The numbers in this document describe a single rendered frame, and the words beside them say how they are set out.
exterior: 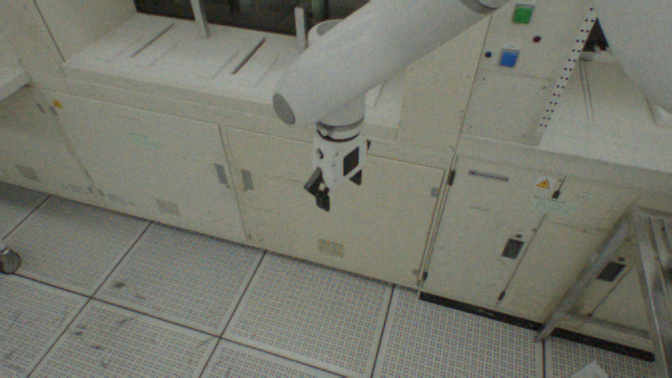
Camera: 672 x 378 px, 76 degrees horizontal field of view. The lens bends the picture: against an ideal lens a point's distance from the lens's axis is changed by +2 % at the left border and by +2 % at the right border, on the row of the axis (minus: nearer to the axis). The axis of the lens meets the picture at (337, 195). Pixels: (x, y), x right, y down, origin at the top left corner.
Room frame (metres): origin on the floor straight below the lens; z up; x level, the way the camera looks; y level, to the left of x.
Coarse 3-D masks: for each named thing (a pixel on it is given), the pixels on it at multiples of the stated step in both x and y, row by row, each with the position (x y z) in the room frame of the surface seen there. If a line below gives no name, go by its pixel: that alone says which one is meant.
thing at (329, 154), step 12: (360, 132) 0.55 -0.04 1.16; (324, 144) 0.53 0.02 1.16; (336, 144) 0.53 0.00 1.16; (348, 144) 0.54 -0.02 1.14; (360, 144) 0.57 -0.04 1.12; (312, 156) 0.54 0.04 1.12; (324, 156) 0.52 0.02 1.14; (336, 156) 0.52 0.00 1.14; (348, 156) 0.54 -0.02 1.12; (360, 156) 0.57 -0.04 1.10; (324, 168) 0.52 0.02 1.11; (336, 168) 0.52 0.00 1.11; (348, 168) 0.54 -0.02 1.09; (360, 168) 0.57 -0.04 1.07; (324, 180) 0.52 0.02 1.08; (336, 180) 0.52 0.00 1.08
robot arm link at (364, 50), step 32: (384, 0) 0.48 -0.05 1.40; (416, 0) 0.44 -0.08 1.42; (448, 0) 0.41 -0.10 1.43; (352, 32) 0.47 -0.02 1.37; (384, 32) 0.46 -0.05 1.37; (416, 32) 0.44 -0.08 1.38; (448, 32) 0.43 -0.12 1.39; (320, 64) 0.45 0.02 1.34; (352, 64) 0.45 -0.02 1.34; (384, 64) 0.45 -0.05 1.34; (288, 96) 0.47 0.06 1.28; (320, 96) 0.44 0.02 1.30; (352, 96) 0.44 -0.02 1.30
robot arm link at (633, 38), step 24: (480, 0) 0.40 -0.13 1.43; (504, 0) 0.40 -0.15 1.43; (600, 0) 0.31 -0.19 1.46; (624, 0) 0.29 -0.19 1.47; (648, 0) 0.27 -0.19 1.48; (624, 24) 0.28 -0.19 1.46; (648, 24) 0.26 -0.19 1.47; (624, 48) 0.27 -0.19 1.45; (648, 48) 0.25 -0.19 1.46; (624, 72) 0.27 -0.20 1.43; (648, 72) 0.24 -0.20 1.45; (648, 96) 0.24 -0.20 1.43
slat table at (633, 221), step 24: (624, 216) 0.75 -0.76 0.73; (648, 216) 0.72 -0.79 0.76; (648, 240) 0.64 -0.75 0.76; (600, 264) 0.73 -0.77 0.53; (648, 264) 0.57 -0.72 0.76; (576, 288) 0.73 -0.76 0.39; (648, 288) 0.51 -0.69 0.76; (552, 312) 0.75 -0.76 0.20; (648, 312) 0.46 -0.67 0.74; (648, 336) 0.65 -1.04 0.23
